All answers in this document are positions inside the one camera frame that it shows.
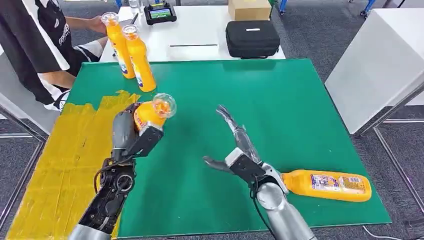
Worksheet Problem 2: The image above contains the cardboard box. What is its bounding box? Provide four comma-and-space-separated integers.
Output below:
227, 0, 273, 22

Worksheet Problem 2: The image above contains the person's left hand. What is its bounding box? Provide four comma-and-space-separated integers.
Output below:
88, 15, 108, 36

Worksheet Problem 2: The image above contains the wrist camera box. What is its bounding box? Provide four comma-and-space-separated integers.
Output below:
224, 147, 267, 186
125, 124, 165, 159

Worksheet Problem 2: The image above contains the black controller with screen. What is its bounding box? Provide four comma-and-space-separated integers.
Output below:
143, 2, 178, 26

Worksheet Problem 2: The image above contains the person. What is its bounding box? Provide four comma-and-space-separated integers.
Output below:
0, 0, 110, 113

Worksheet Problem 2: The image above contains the black thin rod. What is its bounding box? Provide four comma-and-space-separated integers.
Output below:
168, 43, 219, 48

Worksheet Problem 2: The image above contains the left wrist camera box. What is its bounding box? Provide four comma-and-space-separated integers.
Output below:
125, 124, 165, 159

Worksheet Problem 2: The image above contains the orange drink bottle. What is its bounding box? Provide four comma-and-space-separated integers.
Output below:
132, 93, 178, 133
122, 24, 158, 93
100, 11, 136, 80
281, 169, 373, 203

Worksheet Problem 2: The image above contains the yellow sheet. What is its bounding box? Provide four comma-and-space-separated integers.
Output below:
4, 89, 142, 240

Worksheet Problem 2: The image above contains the black zip case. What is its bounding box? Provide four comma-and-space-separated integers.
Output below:
224, 20, 281, 60

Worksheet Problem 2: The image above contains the white floor cable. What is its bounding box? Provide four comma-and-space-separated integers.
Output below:
361, 225, 404, 240

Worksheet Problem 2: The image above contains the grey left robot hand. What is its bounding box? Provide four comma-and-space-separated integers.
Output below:
110, 100, 167, 161

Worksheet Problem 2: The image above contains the green table mat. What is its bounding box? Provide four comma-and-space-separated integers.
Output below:
65, 58, 393, 239

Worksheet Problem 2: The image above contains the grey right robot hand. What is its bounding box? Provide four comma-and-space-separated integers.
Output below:
202, 104, 290, 195

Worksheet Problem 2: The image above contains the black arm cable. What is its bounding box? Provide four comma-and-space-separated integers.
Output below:
249, 178, 276, 239
93, 154, 134, 195

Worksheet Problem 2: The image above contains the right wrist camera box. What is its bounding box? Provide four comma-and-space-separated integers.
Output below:
224, 147, 267, 186

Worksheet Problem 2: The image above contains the blue metal rack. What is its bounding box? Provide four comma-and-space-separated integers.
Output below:
278, 0, 377, 18

